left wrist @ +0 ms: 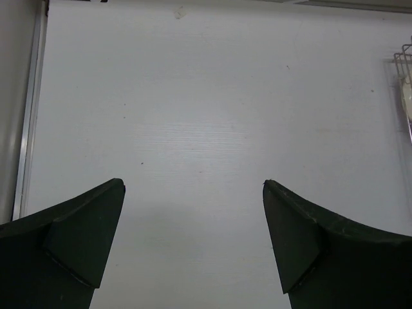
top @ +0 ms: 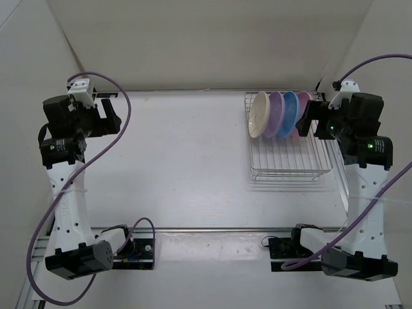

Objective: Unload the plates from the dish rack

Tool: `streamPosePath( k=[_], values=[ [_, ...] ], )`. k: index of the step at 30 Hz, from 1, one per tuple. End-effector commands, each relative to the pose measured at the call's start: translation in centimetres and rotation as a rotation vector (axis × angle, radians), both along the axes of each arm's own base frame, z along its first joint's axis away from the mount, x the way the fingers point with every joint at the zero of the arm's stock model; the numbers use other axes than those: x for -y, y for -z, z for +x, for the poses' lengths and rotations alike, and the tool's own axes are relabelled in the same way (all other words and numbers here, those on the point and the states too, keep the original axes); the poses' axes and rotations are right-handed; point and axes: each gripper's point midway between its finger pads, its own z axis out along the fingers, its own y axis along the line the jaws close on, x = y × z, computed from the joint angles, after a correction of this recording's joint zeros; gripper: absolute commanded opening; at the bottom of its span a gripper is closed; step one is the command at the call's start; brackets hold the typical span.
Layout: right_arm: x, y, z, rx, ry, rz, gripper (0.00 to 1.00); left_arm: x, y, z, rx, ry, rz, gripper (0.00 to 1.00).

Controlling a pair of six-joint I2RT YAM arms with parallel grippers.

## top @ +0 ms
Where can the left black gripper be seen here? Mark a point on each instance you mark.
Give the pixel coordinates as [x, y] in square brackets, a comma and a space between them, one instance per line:
[110, 125]

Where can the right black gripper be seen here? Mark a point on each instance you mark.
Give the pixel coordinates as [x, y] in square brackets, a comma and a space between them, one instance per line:
[315, 110]

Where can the pink plate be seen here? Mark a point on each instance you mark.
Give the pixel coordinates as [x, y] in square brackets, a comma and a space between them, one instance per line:
[304, 97]

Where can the blue plate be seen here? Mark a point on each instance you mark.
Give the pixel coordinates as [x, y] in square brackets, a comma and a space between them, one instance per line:
[292, 114]

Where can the purple plate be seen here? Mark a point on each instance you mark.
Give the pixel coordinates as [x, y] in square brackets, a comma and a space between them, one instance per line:
[276, 115]

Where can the cream bear plate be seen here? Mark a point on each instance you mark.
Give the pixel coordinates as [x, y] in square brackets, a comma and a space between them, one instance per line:
[258, 114]

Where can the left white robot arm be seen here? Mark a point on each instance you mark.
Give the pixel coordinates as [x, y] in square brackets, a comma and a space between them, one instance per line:
[62, 143]

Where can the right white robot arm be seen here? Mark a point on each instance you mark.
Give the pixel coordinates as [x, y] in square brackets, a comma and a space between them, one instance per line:
[359, 251]

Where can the white wire dish rack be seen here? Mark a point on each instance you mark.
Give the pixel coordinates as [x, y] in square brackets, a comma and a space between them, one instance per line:
[303, 158]

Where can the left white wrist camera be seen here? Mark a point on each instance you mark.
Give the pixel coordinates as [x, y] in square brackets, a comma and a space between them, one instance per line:
[82, 91]

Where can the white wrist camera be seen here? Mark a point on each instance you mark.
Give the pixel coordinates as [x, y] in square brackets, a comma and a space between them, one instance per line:
[82, 91]
[345, 90]

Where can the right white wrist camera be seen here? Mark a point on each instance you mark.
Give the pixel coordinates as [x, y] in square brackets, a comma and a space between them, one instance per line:
[345, 90]

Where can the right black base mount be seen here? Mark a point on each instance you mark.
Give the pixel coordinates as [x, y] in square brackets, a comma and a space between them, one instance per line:
[281, 250]

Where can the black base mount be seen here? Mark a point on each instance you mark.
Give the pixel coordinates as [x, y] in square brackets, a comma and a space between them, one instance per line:
[139, 256]
[281, 250]

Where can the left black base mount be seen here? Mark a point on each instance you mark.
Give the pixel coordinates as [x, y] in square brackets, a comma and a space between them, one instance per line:
[139, 256]

